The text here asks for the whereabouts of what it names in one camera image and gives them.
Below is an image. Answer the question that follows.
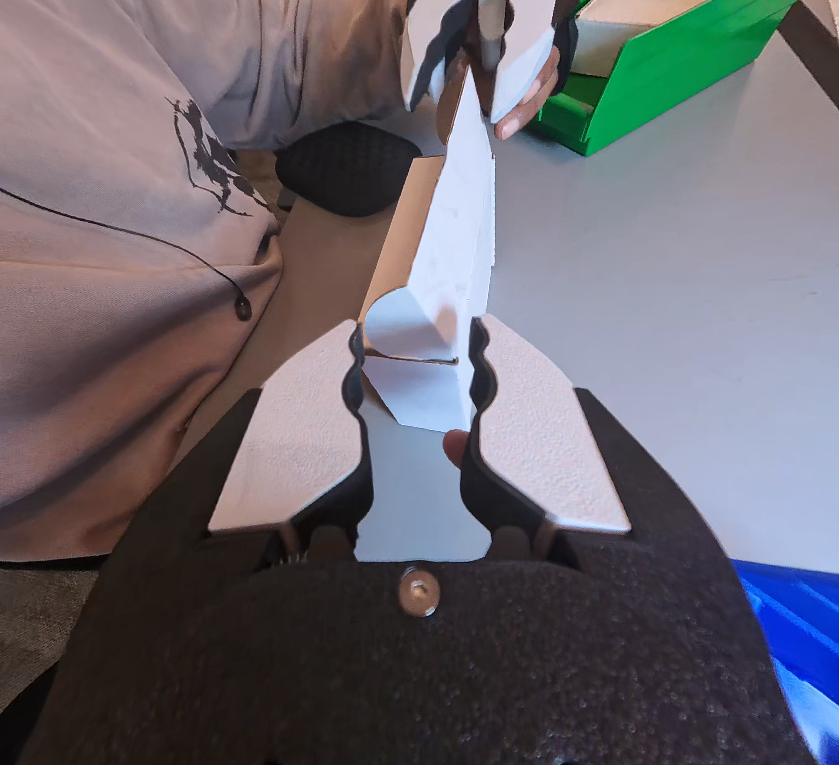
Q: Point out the green plastic bin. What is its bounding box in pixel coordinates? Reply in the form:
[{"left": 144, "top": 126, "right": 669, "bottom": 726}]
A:
[{"left": 524, "top": 0, "right": 839, "bottom": 158}]

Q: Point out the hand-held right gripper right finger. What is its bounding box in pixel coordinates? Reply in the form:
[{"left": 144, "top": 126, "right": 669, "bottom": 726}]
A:
[{"left": 461, "top": 313, "right": 632, "bottom": 533}]

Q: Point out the blue plastic bin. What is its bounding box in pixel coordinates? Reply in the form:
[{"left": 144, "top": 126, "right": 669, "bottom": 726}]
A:
[{"left": 731, "top": 558, "right": 839, "bottom": 761}]

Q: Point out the black mesh chair armrest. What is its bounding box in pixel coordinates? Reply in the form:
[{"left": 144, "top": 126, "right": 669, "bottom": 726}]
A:
[{"left": 275, "top": 121, "right": 423, "bottom": 218}]

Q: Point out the person's left hand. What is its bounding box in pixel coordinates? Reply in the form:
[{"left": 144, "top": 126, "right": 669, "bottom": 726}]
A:
[{"left": 493, "top": 47, "right": 562, "bottom": 142}]

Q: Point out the person's left forearm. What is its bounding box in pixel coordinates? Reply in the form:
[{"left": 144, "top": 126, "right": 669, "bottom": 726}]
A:
[{"left": 177, "top": 0, "right": 447, "bottom": 153}]

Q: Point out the person's grey sweatshirt torso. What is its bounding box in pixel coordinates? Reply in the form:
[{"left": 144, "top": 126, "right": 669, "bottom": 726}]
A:
[{"left": 0, "top": 0, "right": 286, "bottom": 563}]

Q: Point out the white cardboard box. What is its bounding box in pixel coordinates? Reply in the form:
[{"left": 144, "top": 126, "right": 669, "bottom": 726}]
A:
[
  {"left": 357, "top": 47, "right": 499, "bottom": 435},
  {"left": 567, "top": 0, "right": 726, "bottom": 79}
]

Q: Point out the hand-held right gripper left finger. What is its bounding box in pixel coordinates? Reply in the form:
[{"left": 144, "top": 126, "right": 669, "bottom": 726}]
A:
[{"left": 208, "top": 319, "right": 374, "bottom": 531}]

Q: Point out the black cord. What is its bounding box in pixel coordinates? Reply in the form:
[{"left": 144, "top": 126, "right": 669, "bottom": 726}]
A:
[{"left": 0, "top": 187, "right": 253, "bottom": 322}]

